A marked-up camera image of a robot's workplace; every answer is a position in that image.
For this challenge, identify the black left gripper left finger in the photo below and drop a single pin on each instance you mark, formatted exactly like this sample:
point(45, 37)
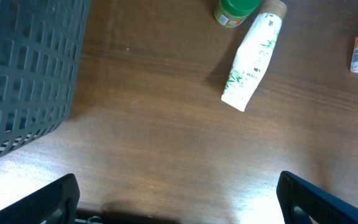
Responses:
point(54, 203)

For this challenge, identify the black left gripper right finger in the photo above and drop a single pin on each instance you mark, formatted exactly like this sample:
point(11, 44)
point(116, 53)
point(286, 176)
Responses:
point(303, 202)

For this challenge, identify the white tube with tan cap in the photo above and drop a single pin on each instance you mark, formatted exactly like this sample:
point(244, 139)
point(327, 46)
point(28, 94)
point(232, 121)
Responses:
point(254, 54)

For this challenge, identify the green lidded jar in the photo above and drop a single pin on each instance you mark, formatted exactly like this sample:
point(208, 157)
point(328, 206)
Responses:
point(232, 13)

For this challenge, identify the dark grey plastic basket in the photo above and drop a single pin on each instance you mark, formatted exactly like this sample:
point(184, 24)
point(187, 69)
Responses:
point(40, 48)

